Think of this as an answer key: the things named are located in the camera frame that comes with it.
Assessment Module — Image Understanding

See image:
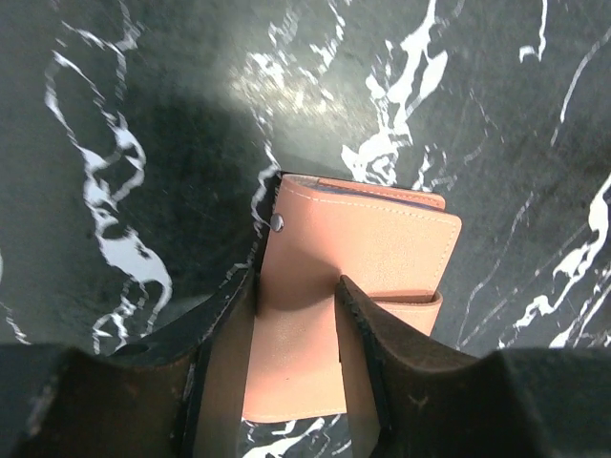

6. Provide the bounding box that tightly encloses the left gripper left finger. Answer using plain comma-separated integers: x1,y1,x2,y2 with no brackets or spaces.
0,171,283,458

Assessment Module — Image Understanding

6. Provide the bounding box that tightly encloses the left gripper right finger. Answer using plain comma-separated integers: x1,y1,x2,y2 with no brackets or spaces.
336,277,610,457

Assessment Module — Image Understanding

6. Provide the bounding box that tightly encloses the pink leather card holder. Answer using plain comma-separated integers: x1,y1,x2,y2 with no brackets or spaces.
242,174,462,423

